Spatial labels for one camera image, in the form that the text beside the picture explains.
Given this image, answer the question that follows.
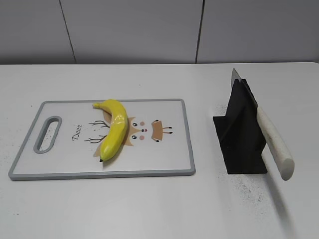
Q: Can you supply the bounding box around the white-handled cleaver knife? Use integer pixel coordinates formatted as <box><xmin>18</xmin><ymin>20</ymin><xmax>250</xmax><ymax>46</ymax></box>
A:
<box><xmin>231</xmin><ymin>68</ymin><xmax>295</xmax><ymax>181</ymax></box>

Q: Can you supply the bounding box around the white deer cutting board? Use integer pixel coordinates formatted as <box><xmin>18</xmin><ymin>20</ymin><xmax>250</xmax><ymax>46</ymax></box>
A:
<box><xmin>8</xmin><ymin>99</ymin><xmax>195</xmax><ymax>180</ymax></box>

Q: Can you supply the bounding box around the black knife stand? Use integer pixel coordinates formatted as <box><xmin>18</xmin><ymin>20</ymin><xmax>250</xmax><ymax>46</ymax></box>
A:
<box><xmin>213</xmin><ymin>79</ymin><xmax>267</xmax><ymax>174</ymax></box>

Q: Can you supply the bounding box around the yellow plastic banana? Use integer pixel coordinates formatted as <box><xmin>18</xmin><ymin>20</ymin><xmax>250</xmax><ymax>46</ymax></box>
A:
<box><xmin>92</xmin><ymin>99</ymin><xmax>128</xmax><ymax>162</ymax></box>

